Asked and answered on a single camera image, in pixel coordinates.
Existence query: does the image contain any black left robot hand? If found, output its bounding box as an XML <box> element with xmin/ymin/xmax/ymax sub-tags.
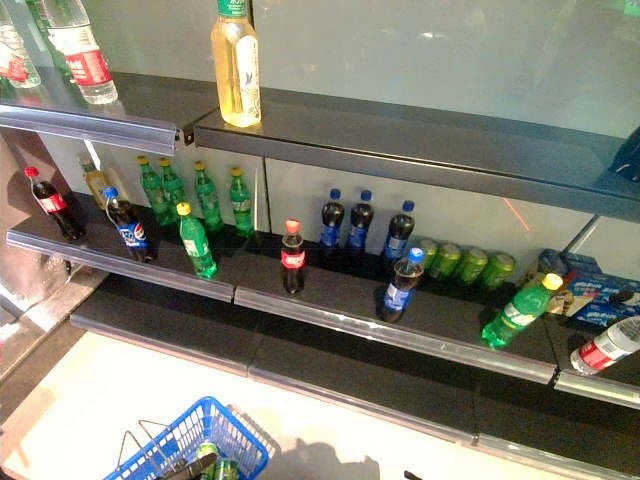
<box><xmin>169</xmin><ymin>452</ymin><xmax>220</xmax><ymax>480</ymax></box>

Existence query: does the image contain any blue plastic shopping basket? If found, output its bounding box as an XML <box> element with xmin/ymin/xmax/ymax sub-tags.
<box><xmin>102</xmin><ymin>396</ymin><xmax>271</xmax><ymax>480</ymax></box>

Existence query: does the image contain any small water bottle red cap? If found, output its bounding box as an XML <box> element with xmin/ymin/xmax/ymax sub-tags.
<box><xmin>569</xmin><ymin>315</ymin><xmax>640</xmax><ymax>376</ymax></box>

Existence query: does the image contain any black plinth shelf board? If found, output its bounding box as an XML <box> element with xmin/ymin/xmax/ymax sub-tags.
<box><xmin>69</xmin><ymin>289</ymin><xmax>640</xmax><ymax>476</ymax></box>

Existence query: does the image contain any cola bottle blue label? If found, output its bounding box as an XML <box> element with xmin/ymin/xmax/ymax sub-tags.
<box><xmin>346</xmin><ymin>189</ymin><xmax>375</xmax><ymax>254</ymax></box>
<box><xmin>319</xmin><ymin>188</ymin><xmax>346</xmax><ymax>261</ymax></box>
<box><xmin>379</xmin><ymin>246</ymin><xmax>426</xmax><ymax>324</ymax></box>
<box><xmin>382</xmin><ymin>200</ymin><xmax>416</xmax><ymax>274</ymax></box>

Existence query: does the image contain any green Sprite bottle yellow cap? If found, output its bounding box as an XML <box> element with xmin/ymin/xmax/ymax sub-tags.
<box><xmin>193</xmin><ymin>160</ymin><xmax>225</xmax><ymax>234</ymax></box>
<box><xmin>175</xmin><ymin>201</ymin><xmax>219</xmax><ymax>280</ymax></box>
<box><xmin>136</xmin><ymin>154</ymin><xmax>171</xmax><ymax>226</ymax></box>
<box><xmin>158</xmin><ymin>157</ymin><xmax>187</xmax><ymax>221</ymax></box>
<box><xmin>228</xmin><ymin>166</ymin><xmax>256</xmax><ymax>238</ymax></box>
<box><xmin>481</xmin><ymin>272</ymin><xmax>565</xmax><ymax>350</ymax></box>

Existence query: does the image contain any ice cream cone box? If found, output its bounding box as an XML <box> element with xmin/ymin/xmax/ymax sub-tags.
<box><xmin>544</xmin><ymin>284</ymin><xmax>584</xmax><ymax>317</ymax></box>

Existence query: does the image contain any Coca-Cola bottle red cap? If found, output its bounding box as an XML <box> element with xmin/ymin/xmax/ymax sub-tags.
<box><xmin>280</xmin><ymin>218</ymin><xmax>307</xmax><ymax>295</ymax></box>
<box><xmin>23</xmin><ymin>166</ymin><xmax>87</xmax><ymax>242</ymax></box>

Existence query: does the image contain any Pepsi bottle round logo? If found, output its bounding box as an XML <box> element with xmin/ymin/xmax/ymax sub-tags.
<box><xmin>102</xmin><ymin>187</ymin><xmax>157</xmax><ymax>264</ymax></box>

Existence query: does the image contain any narrow blue cookie box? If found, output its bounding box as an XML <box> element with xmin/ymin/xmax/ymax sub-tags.
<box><xmin>537</xmin><ymin>248</ymin><xmax>569</xmax><ymax>281</ymax></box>
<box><xmin>559</xmin><ymin>251</ymin><xmax>604</xmax><ymax>275</ymax></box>

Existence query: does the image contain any small pale yellow tea bottle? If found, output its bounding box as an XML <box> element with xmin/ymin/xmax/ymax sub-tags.
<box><xmin>77</xmin><ymin>154</ymin><xmax>124</xmax><ymax>211</ymax></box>

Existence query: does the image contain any dark blue metal shelf board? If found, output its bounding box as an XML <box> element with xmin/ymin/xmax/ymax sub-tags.
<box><xmin>0</xmin><ymin>64</ymin><xmax>640</xmax><ymax>224</ymax></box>

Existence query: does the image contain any large yellow tea bottle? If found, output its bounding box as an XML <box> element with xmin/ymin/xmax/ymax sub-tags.
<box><xmin>210</xmin><ymin>0</ymin><xmax>262</xmax><ymax>128</ymax></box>

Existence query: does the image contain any large water bottle red label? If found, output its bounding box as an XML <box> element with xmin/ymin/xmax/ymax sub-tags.
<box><xmin>43</xmin><ymin>0</ymin><xmax>119</xmax><ymax>106</ymax></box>
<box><xmin>0</xmin><ymin>0</ymin><xmax>42</xmax><ymax>90</ymax></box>

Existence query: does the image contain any black shelf board clear rail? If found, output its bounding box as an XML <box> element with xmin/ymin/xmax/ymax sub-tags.
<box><xmin>5</xmin><ymin>192</ymin><xmax>640</xmax><ymax>411</ymax></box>

